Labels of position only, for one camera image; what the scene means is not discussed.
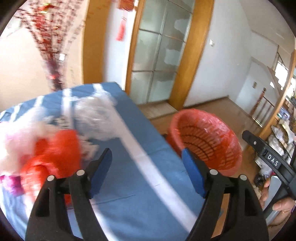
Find red plastic bag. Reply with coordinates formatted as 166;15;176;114
20;129;81;202

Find white plastic bag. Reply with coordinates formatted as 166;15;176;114
74;92;118;141

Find red plastic trash basket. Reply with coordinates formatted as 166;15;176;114
166;108;242;176

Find person right hand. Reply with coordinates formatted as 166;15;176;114
259;179;296;229

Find cluttered goods pile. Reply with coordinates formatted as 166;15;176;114
254;96;295;188

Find pink plastic bag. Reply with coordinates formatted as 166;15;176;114
1;175;23;196

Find wooden stair railing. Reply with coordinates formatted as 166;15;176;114
249;88;274;128

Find clear crumpled plastic bag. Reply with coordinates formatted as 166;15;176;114
0;120;70;167

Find blue white striped tablecloth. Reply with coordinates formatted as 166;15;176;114
1;83;204;240

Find frosted glass sliding door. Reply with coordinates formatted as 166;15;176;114
129;1;195;104

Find red hanging door ornament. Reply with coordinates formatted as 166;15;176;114
116;16;127;42

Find red blossom branches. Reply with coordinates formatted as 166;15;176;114
15;1;84;91

